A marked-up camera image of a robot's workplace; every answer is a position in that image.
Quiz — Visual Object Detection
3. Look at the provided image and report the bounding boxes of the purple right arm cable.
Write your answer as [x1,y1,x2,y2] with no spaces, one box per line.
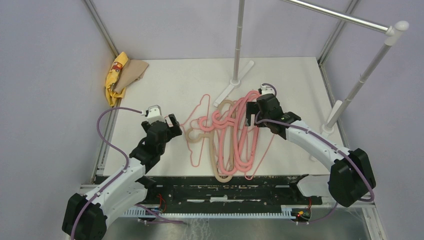
[254,82,376,204]

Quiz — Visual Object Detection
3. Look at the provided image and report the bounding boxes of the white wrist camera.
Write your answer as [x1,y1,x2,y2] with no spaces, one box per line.
[260,84,274,96]
[146,105,165,124]

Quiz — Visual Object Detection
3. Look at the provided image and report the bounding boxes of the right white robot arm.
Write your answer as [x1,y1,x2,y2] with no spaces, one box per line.
[246,93,376,207]

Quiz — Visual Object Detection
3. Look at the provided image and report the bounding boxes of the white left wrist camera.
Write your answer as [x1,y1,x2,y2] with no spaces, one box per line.
[146,105,165,124]

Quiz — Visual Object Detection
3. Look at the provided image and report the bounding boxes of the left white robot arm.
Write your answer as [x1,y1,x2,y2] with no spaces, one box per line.
[61,111,182,240]

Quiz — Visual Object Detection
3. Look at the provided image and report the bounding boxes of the thick pink plastic hanger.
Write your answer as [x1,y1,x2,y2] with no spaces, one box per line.
[211,90,260,176]

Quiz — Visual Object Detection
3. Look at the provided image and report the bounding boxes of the yellow printed cloth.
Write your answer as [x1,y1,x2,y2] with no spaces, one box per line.
[104,52,129,107]

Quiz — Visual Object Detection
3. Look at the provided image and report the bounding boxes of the thin pink wire hanger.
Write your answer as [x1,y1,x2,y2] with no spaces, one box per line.
[169,93,212,170]

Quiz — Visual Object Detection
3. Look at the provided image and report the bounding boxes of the white slotted cable duct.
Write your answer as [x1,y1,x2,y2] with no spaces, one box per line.
[121,207,295,220]

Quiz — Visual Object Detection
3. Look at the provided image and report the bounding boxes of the beige cloth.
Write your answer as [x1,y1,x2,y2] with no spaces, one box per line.
[113,59,149,94]

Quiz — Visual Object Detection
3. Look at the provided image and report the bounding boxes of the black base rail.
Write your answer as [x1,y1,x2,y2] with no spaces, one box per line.
[140,175,323,214]

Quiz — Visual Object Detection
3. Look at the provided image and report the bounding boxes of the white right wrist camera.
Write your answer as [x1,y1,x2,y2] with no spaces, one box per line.
[260,84,274,96]

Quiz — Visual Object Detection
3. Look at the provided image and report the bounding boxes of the silver clothes rack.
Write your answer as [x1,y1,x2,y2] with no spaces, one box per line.
[213,0,410,137]

